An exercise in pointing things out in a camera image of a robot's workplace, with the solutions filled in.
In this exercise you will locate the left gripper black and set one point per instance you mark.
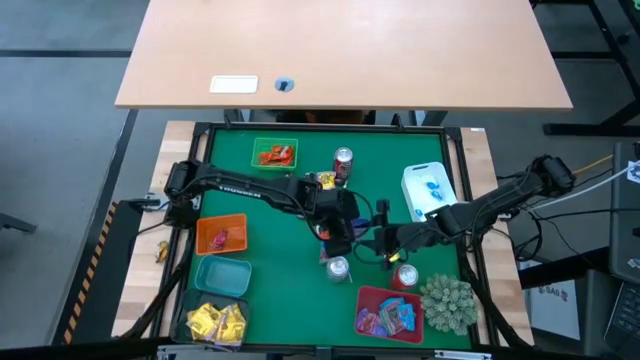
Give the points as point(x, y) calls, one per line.
point(337, 212)

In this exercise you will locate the black computer tower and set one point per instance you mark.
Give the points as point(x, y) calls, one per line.
point(625, 225)

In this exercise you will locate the black depth camera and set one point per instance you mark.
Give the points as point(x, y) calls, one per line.
point(324, 354)

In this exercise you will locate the white lollipop stick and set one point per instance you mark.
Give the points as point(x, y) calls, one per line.
point(438, 195)

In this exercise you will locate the dark red soda can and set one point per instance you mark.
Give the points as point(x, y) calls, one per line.
point(343, 165)

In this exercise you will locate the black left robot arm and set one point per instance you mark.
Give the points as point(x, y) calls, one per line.
point(240, 187)

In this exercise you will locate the colourful cartoon candy packet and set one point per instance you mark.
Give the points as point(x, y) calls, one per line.
point(327, 181)

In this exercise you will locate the blue gummy candy packet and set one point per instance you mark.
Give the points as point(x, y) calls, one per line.
point(408, 317)
point(390, 305)

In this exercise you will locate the teal plastic bin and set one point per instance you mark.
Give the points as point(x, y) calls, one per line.
point(222, 277)

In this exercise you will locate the red plastic tray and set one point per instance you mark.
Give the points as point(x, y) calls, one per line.
point(370, 297)

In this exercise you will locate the white rectangular desk plate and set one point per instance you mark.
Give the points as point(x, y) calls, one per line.
point(234, 84)

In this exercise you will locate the green plastic basket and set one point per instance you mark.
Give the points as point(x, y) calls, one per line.
point(260, 143)

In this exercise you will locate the yellow candy packet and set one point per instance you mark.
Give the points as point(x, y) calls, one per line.
point(225, 327)
point(206, 314)
point(199, 330)
point(238, 322)

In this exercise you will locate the pink red candy packet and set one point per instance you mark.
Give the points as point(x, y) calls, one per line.
point(220, 239)

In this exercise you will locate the orange plastic basket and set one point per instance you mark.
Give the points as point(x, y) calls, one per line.
point(235, 225)

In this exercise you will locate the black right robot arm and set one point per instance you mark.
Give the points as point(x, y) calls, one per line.
point(500, 197)

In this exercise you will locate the white labelled box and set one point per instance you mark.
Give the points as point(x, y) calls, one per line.
point(555, 310)

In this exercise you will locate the clear grey plastic bin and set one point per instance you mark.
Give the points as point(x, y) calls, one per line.
point(180, 320)

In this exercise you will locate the dark chair leg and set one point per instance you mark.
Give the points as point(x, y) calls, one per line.
point(15, 222)

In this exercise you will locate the white plastic bin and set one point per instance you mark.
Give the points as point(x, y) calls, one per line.
point(420, 175)

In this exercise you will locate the orange peanut butter cup packet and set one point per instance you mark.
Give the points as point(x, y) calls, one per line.
point(324, 233)
point(286, 151)
point(267, 159)
point(287, 162)

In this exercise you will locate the silver metal bracket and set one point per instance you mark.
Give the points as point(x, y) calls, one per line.
point(462, 355)

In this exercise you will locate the yellowish crumpled wrapper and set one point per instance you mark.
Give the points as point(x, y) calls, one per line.
point(162, 251)

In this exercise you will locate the black hazard-striped base plate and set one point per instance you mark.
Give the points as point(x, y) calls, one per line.
point(90, 280)

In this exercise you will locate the silver soda can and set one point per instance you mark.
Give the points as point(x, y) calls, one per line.
point(338, 268)

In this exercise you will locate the black keyboard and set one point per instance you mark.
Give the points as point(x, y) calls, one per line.
point(625, 325)

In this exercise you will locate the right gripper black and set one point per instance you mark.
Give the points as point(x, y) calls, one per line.
point(410, 237)

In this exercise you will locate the pale green artificial plant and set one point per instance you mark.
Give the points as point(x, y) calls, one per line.
point(450, 305)

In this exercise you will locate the light wooden desk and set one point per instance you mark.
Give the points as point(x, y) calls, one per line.
point(350, 50)

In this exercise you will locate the black metal stand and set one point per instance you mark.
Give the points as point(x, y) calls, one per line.
point(575, 129)

